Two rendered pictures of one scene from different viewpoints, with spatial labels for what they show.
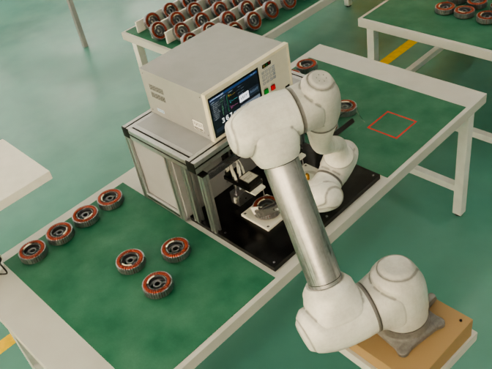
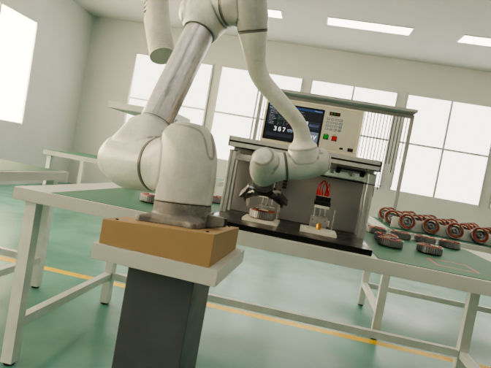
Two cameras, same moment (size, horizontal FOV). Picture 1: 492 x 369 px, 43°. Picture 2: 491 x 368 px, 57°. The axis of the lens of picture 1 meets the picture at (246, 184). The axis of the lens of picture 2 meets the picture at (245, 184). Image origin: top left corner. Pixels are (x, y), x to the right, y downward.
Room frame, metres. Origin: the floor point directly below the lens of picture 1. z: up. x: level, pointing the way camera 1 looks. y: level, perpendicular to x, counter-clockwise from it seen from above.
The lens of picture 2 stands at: (0.46, -1.37, 1.00)
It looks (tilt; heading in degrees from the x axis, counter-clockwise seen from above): 3 degrees down; 46
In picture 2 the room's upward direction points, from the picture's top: 10 degrees clockwise
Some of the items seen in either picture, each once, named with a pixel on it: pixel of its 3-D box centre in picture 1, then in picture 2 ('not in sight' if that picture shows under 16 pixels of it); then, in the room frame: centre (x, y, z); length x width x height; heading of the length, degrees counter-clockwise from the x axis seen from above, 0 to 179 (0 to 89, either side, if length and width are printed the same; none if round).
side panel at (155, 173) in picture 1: (157, 176); not in sight; (2.05, 0.34, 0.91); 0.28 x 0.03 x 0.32; 38
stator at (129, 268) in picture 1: (130, 261); not in sight; (1.75, 0.49, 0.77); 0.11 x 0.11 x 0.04
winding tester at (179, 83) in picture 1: (217, 78); (310, 130); (2.20, 0.03, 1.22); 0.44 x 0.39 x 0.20; 128
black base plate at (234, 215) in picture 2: (285, 197); (288, 228); (1.95, -0.15, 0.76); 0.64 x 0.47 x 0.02; 128
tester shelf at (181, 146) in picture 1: (220, 106); (303, 155); (2.19, 0.04, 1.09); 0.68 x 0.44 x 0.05; 128
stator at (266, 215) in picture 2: (266, 207); (262, 214); (1.86, -0.06, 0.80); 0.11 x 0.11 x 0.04
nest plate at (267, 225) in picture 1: (267, 211); (261, 220); (1.87, -0.06, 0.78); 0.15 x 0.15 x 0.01; 38
